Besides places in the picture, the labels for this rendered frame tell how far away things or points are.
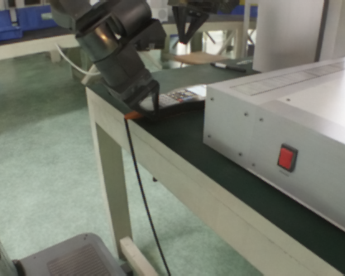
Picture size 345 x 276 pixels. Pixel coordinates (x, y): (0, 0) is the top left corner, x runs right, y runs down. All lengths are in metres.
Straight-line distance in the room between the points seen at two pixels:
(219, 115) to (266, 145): 0.09
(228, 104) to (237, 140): 0.05
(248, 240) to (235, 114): 0.17
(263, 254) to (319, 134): 0.17
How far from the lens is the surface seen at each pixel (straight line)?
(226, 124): 0.38
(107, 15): 0.45
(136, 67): 0.47
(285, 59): 0.88
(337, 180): 0.31
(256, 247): 0.37
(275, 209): 0.35
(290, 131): 0.32
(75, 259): 0.93
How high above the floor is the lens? 0.98
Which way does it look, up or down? 29 degrees down
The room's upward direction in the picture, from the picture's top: straight up
